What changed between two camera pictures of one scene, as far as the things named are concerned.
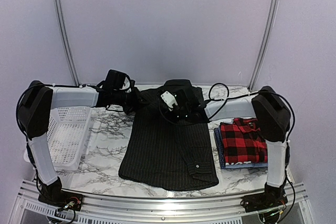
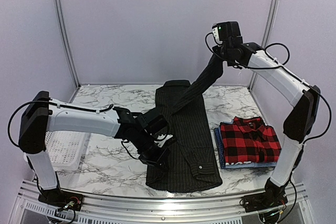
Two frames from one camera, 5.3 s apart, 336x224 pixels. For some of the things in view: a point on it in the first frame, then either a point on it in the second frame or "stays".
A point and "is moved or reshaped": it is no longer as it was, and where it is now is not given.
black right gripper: (175, 119) -> (216, 50)
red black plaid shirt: (242, 142) stays
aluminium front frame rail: (27, 209) stays
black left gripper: (135, 99) -> (158, 159)
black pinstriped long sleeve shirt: (158, 154) is moved or reshaped
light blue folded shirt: (245, 164) stays
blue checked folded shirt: (220, 147) stays
